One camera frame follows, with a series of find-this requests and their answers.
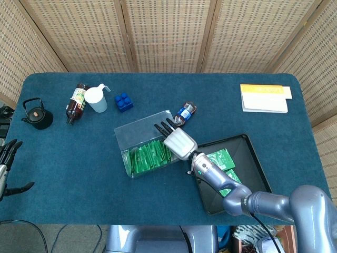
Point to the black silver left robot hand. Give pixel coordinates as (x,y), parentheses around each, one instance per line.
(8,155)

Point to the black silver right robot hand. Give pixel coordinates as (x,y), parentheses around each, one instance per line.
(181,143)

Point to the clear box of green packets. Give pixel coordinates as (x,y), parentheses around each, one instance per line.
(139,131)

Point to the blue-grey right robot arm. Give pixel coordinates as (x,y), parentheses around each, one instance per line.
(218,179)

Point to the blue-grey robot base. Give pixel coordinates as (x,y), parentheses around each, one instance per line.
(158,239)

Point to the green packets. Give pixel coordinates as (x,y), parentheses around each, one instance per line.
(147,158)

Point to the black square plastic tray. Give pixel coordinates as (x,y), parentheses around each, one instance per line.
(245,147)

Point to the brown sauce bottle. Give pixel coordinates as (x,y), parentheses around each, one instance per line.
(76,105)

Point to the small cola bottle blue cap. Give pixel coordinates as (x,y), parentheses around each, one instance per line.
(185,112)

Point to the black equipment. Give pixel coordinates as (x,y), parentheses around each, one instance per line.
(4,124)

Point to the black cast iron teapot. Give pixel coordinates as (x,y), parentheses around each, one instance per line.
(39,117)

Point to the blue building block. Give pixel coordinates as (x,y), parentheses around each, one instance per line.
(123,102)

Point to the blue felt table cover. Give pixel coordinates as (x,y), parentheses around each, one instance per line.
(79,184)

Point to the yellow white booklet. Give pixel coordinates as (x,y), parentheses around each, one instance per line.
(263,101)

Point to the white plastic spouted cup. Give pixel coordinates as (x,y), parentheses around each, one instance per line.
(97,100)

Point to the woven wooden folding screen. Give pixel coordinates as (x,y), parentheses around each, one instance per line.
(168,34)

